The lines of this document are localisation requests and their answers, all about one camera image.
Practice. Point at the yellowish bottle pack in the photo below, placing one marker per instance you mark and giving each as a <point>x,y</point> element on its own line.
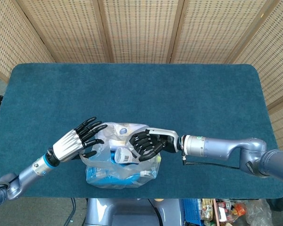
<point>206,212</point>

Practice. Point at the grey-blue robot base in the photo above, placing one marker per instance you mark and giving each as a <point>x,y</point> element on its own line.
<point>122,212</point>

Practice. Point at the blue product package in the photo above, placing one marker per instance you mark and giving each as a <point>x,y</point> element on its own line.
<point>108,181</point>

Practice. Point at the white bottle with barcode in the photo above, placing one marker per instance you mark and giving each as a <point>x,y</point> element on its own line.
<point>123,155</point>

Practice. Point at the blue plastic crate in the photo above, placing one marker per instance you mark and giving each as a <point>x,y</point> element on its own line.
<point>191,210</point>

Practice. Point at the small yellow-green ball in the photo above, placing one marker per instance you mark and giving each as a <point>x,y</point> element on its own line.
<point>158,158</point>

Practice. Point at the small yellow object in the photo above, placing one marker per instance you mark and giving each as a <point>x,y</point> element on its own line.
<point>159,200</point>

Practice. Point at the crumpled clear floor bag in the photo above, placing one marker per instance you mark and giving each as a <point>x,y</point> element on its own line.
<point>259,212</point>

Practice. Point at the clear plastic bag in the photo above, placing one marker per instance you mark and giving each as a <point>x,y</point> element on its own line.
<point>122,179</point>

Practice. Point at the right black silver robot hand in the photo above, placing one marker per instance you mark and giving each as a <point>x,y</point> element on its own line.
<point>165,141</point>

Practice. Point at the white pack with blue logo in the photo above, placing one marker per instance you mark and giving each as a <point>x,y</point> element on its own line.
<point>123,131</point>

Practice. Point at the bamboo folding screen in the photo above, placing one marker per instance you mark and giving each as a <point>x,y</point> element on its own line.
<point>141,30</point>

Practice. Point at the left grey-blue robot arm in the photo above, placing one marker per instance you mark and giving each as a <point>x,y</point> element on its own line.
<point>30,169</point>

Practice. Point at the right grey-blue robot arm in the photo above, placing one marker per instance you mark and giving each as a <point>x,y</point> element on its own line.
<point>214,146</point>

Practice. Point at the wooden box with snacks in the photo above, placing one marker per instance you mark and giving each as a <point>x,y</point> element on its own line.
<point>226,210</point>

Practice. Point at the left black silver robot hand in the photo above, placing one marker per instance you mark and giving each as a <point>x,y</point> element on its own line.
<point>66,146</point>

